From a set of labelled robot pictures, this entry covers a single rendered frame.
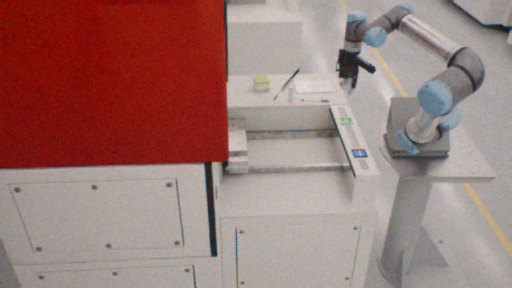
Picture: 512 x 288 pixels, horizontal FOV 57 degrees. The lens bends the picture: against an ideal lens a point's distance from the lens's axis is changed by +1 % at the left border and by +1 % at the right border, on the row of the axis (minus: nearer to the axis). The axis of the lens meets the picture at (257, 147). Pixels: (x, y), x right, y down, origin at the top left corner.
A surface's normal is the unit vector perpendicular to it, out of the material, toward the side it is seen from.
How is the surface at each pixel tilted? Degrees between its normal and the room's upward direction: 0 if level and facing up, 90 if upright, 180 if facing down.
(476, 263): 0
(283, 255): 90
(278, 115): 90
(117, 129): 90
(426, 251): 90
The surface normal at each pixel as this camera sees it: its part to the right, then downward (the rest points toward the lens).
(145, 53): 0.06, 0.56
